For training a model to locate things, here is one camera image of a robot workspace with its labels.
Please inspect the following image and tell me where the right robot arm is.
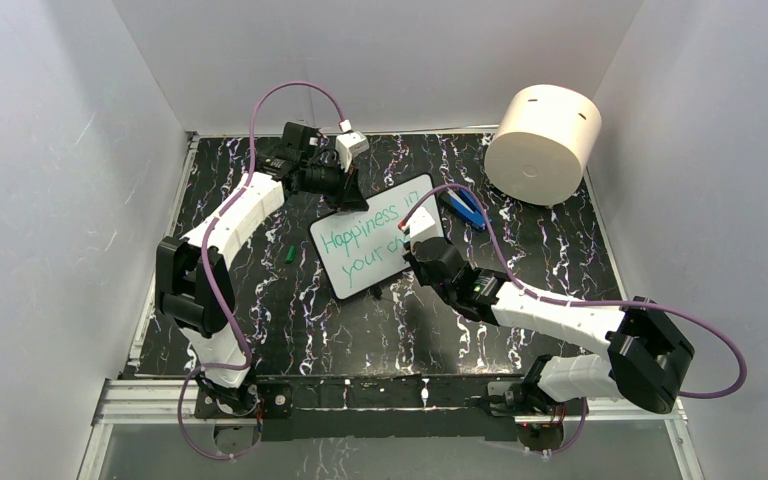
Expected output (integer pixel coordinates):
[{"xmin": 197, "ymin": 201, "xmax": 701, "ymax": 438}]
[{"xmin": 405, "ymin": 237, "xmax": 695, "ymax": 414}]

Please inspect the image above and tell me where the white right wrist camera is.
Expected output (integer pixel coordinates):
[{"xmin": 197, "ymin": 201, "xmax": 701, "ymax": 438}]
[{"xmin": 398, "ymin": 207, "xmax": 444, "ymax": 250}]

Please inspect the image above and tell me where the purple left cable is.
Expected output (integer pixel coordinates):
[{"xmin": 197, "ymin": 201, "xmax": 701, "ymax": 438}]
[{"xmin": 177, "ymin": 81, "xmax": 355, "ymax": 463}]

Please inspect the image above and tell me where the white whiteboard black frame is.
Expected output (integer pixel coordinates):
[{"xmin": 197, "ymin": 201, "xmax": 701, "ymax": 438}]
[{"xmin": 309, "ymin": 173, "xmax": 434, "ymax": 300}]

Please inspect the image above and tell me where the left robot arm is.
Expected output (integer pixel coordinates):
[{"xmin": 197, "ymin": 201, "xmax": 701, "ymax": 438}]
[{"xmin": 154, "ymin": 121, "xmax": 369, "ymax": 416}]

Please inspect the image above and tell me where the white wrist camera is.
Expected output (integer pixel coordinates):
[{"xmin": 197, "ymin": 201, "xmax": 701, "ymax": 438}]
[
  {"xmin": 335, "ymin": 119, "xmax": 370, "ymax": 172},
  {"xmin": 398, "ymin": 207, "xmax": 444, "ymax": 250}
]

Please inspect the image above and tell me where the cream cylindrical container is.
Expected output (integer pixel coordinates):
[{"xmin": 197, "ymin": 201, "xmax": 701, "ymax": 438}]
[{"xmin": 484, "ymin": 84, "xmax": 602, "ymax": 207}]

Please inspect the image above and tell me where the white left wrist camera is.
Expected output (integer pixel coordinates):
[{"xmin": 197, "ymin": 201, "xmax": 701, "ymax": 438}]
[{"xmin": 335, "ymin": 119, "xmax": 370, "ymax": 172}]

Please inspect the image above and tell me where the aluminium frame rail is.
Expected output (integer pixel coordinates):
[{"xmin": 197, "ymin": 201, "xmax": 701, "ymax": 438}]
[{"xmin": 79, "ymin": 375, "xmax": 703, "ymax": 479}]

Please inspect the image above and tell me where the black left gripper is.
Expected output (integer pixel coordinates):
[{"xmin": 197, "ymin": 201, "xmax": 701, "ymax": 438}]
[{"xmin": 303, "ymin": 157, "xmax": 369, "ymax": 215}]

